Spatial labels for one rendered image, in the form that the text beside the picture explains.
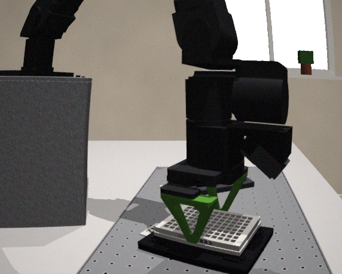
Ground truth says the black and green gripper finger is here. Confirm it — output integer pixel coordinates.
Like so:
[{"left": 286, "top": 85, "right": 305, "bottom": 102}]
[
  {"left": 206, "top": 172, "right": 248, "bottom": 212},
  {"left": 160, "top": 192, "right": 218, "bottom": 243}
]

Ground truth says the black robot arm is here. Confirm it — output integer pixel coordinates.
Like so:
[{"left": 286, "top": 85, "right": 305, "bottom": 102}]
[{"left": 0, "top": 0, "right": 292, "bottom": 179}]

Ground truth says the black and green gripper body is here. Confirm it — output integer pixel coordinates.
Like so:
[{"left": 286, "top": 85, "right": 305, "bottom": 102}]
[{"left": 160, "top": 119, "right": 248, "bottom": 199}]

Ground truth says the white well plate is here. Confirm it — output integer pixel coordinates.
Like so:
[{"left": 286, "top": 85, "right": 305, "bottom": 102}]
[{"left": 154, "top": 205, "right": 261, "bottom": 256}]

